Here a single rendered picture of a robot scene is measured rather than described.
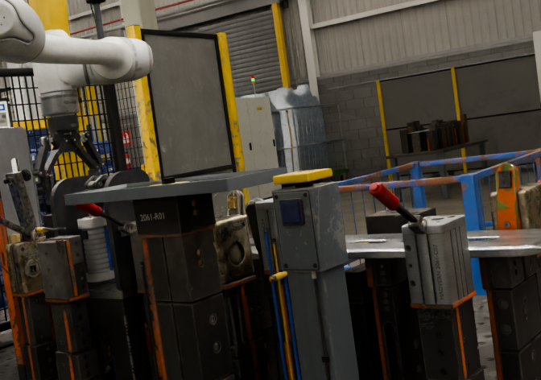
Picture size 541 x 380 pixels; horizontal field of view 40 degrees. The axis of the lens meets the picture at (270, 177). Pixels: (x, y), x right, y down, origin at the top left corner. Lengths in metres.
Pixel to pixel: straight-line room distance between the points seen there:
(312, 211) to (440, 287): 0.23
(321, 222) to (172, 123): 3.87
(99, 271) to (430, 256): 0.71
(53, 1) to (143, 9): 6.73
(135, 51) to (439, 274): 1.07
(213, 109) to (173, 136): 0.49
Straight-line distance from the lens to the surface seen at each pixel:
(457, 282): 1.11
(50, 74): 1.91
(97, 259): 1.53
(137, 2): 9.43
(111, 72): 1.86
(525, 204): 1.39
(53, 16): 2.73
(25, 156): 2.19
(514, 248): 1.17
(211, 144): 5.12
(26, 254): 1.83
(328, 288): 1.01
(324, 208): 1.00
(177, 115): 4.87
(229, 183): 1.02
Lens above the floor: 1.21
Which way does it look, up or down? 3 degrees down
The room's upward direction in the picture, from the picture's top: 8 degrees counter-clockwise
